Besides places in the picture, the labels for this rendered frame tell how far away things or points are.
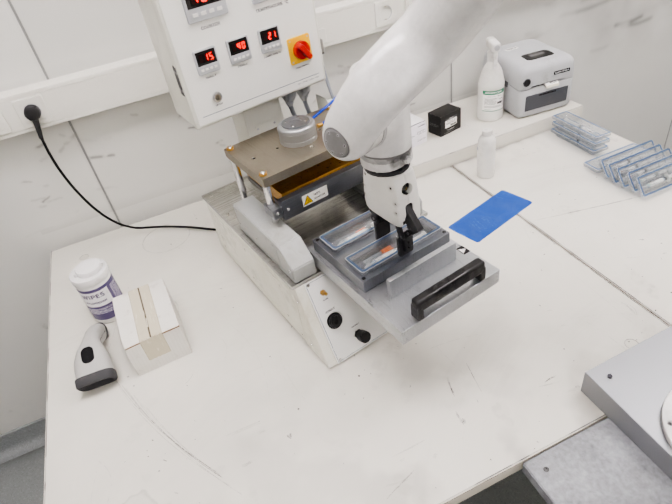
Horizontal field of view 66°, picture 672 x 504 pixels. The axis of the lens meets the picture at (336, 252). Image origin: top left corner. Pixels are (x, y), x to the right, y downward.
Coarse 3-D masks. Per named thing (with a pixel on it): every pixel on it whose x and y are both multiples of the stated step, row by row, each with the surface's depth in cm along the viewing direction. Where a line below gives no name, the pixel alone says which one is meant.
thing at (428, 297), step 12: (468, 264) 86; (480, 264) 86; (456, 276) 84; (468, 276) 85; (480, 276) 87; (432, 288) 83; (444, 288) 83; (456, 288) 85; (420, 300) 81; (432, 300) 82; (420, 312) 82
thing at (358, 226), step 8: (360, 216) 102; (368, 216) 102; (344, 224) 101; (352, 224) 100; (360, 224) 100; (368, 224) 100; (328, 232) 99; (336, 232) 99; (344, 232) 99; (352, 232) 98; (360, 232) 98; (328, 240) 97; (336, 240) 97; (344, 240) 97; (336, 248) 95
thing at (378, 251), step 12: (420, 216) 99; (432, 228) 96; (384, 240) 95; (396, 240) 94; (360, 252) 93; (372, 252) 93; (384, 252) 92; (396, 252) 92; (360, 264) 91; (372, 264) 90
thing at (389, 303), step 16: (320, 256) 100; (432, 256) 89; (448, 256) 92; (464, 256) 94; (336, 272) 95; (400, 272) 87; (416, 272) 88; (432, 272) 91; (448, 272) 91; (496, 272) 90; (352, 288) 91; (384, 288) 90; (400, 288) 88; (416, 288) 89; (464, 288) 87; (480, 288) 89; (368, 304) 88; (384, 304) 87; (400, 304) 87; (448, 304) 86; (464, 304) 89; (384, 320) 85; (400, 320) 84; (416, 320) 83; (432, 320) 85; (400, 336) 83
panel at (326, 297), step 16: (320, 288) 102; (336, 288) 104; (320, 304) 103; (336, 304) 104; (352, 304) 106; (320, 320) 103; (352, 320) 106; (368, 320) 108; (336, 336) 105; (352, 336) 107; (336, 352) 105; (352, 352) 107
